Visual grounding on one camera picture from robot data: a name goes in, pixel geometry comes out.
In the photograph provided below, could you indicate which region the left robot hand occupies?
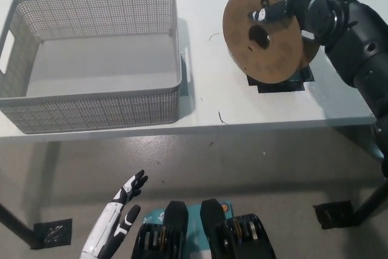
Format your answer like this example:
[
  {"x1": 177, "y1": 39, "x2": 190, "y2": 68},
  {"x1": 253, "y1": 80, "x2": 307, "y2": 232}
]
[{"x1": 79, "y1": 170, "x2": 149, "y2": 259}]

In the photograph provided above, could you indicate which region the brown cardboard filament spool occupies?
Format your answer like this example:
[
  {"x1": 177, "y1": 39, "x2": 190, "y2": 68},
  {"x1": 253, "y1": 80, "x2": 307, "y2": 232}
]
[{"x1": 222, "y1": 0, "x2": 319, "y2": 84}]

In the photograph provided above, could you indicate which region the black table leg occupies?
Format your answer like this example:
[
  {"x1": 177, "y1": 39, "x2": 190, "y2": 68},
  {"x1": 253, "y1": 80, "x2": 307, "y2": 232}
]
[
  {"x1": 0, "y1": 203, "x2": 36, "y2": 249},
  {"x1": 353, "y1": 177, "x2": 388, "y2": 226}
]

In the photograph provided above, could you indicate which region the black teal robot body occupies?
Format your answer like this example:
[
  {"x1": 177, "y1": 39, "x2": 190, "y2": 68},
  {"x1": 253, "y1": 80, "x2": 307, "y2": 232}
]
[{"x1": 130, "y1": 198, "x2": 275, "y2": 259}]

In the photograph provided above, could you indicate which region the grey perforated plastic basket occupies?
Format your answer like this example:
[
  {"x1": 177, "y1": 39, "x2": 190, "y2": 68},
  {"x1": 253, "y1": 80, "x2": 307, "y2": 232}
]
[{"x1": 0, "y1": 0, "x2": 186, "y2": 135}]

